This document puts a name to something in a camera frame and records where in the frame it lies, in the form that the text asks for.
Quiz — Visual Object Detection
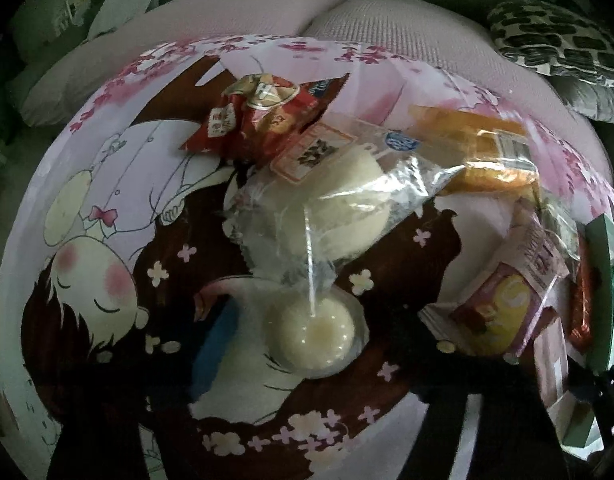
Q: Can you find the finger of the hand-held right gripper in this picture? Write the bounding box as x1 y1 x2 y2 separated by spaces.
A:
590 364 614 480

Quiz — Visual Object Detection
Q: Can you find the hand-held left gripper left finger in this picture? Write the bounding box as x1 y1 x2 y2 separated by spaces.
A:
47 304 236 480

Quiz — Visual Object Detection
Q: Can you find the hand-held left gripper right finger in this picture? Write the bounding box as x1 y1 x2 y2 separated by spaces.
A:
417 319 570 480

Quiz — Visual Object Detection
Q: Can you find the pale jelly cup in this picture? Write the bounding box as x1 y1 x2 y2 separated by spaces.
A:
264 292 370 381

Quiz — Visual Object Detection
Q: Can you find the mint green box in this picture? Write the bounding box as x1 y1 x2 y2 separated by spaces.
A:
550 212 614 451

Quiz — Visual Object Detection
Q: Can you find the clear packet with white buns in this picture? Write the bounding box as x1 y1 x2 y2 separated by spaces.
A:
224 120 468 321

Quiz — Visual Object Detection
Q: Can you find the purple cake roll packet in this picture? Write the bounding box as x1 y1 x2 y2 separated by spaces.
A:
419 200 583 361

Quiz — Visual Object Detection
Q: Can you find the red orange snack packet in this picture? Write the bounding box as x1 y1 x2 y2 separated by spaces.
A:
567 255 595 346

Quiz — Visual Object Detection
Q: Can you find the printed cartoon blanket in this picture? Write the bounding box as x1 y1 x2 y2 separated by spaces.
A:
0 32 614 480

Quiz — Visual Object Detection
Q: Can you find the orange cake packet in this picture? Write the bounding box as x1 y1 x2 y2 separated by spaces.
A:
407 102 540 196

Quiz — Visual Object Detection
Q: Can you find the red crinkled snack bag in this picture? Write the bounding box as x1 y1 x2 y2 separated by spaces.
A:
179 72 350 163

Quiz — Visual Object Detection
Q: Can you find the grey quilted pillow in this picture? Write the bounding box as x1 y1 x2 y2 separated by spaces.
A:
547 77 614 123

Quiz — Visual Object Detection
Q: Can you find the black and white patterned pillow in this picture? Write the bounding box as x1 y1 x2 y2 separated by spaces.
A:
487 0 614 86

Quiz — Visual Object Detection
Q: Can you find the pale pink sofa seat cover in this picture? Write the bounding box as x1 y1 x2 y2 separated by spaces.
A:
19 0 603 176

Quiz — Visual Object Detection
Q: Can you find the white paper bag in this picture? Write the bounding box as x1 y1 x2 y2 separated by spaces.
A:
52 0 173 41

